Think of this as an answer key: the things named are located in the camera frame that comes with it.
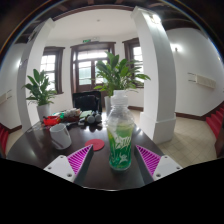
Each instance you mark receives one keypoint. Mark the flat round red coaster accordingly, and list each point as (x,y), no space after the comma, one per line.
(95,144)

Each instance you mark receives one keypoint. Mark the white mug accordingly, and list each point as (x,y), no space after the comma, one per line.
(61,136)

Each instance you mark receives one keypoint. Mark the long white wall unit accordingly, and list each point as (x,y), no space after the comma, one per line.
(203,81)

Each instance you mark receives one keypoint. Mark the wall lamp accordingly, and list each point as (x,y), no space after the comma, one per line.
(175,48)

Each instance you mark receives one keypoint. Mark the black handheld device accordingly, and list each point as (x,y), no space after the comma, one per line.
(72,125)

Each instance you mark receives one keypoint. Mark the dark wooden glass door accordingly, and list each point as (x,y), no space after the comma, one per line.
(85,71)

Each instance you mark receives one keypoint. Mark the pillar lamp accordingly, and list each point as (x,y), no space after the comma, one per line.
(155,18)

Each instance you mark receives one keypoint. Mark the green book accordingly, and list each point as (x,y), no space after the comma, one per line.
(85,113)

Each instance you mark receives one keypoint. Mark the black chair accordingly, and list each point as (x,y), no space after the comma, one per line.
(86,101)

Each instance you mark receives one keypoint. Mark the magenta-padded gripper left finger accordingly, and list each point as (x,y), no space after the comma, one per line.
(63,166)

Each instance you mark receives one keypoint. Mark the wide dark-framed window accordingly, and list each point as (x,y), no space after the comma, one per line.
(50,66)

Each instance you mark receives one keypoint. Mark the red carpeted staircase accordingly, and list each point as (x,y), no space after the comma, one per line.
(3,138)
(216,121)

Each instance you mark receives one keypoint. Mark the green exit sign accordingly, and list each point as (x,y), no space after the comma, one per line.
(86,41)

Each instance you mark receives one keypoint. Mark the short white wall unit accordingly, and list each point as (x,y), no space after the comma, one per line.
(5,97)

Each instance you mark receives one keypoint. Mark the narrow dark-framed window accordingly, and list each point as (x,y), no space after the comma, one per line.
(136,55)

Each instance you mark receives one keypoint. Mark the basket of snacks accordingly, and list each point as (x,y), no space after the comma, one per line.
(71,114)

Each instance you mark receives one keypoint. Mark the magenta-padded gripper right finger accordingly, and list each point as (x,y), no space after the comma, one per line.
(163,166)

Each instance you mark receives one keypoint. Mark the clear green-labelled drink bottle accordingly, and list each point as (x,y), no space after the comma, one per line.
(120,140)

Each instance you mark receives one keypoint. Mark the small potted green plant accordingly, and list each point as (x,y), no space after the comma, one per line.
(40,91)

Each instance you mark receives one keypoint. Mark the grey microphone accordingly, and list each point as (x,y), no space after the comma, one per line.
(90,119)
(98,117)

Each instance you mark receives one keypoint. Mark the large potted green plant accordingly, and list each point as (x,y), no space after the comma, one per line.
(118,71)

